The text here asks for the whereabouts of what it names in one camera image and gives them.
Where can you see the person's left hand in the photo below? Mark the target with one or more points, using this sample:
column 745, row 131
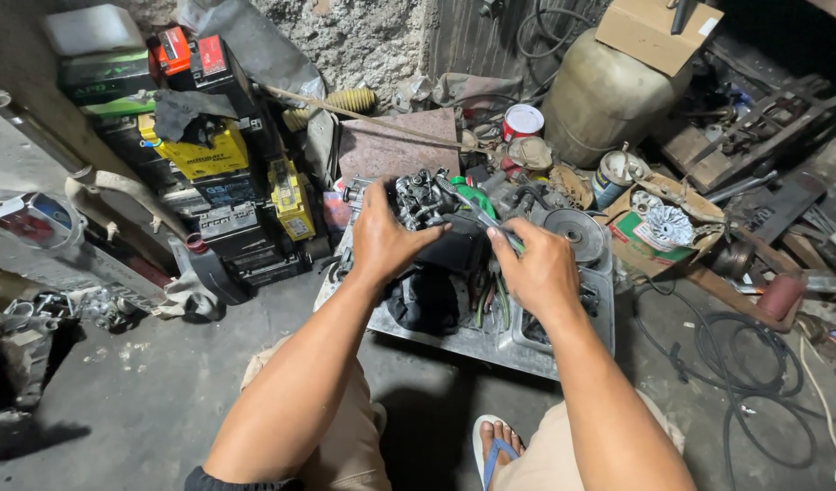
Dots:
column 384, row 238

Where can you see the person's right hand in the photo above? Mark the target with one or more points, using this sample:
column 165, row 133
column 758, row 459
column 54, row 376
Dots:
column 537, row 273

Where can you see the grey metal carburetor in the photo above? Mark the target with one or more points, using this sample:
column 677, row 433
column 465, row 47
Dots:
column 421, row 198

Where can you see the round metal pulley disc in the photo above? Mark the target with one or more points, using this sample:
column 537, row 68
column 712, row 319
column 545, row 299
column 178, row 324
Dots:
column 575, row 233

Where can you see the black cloth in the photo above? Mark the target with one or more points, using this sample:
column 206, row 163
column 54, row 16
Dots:
column 423, row 300

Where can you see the metal work tray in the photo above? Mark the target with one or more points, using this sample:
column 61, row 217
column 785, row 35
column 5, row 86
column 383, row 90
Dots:
column 472, row 327

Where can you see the reddish stone slab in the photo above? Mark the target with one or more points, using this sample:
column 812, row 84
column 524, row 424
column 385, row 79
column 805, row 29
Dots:
column 397, row 143

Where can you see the green plastic part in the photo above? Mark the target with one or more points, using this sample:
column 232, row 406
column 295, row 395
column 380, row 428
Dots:
column 476, row 194

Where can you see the wooden stick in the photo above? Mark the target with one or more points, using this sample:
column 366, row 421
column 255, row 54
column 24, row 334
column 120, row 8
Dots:
column 370, row 121

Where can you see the blue white spray can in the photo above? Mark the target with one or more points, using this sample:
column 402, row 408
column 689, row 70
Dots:
column 612, row 177

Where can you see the cardboard box with metal parts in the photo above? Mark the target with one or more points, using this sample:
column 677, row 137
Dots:
column 660, row 228

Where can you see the yellow coil spring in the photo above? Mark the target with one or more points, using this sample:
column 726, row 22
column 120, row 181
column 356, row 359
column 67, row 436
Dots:
column 333, row 108

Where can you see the red white tin can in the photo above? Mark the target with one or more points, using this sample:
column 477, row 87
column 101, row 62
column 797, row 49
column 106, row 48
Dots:
column 522, row 123

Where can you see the white blue flip-flop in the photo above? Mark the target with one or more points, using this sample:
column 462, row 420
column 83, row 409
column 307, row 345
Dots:
column 493, row 453

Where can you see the beige plastic jerrycan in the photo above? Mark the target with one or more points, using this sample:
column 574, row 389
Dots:
column 605, row 95

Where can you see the stack of old batteries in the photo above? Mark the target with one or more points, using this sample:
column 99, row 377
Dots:
column 199, row 157

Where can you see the red cylindrical roller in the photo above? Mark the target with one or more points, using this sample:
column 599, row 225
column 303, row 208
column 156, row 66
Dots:
column 781, row 297

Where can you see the heap of scrap metal parts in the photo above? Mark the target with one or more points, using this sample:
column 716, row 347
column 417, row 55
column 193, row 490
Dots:
column 766, row 136

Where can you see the brown cardboard box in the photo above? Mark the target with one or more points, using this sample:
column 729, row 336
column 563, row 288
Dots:
column 657, row 31

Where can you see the white plastic container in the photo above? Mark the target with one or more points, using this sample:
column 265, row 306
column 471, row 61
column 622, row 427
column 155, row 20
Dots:
column 94, row 28

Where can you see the motorcycle engine part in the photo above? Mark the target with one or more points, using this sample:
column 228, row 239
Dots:
column 22, row 341

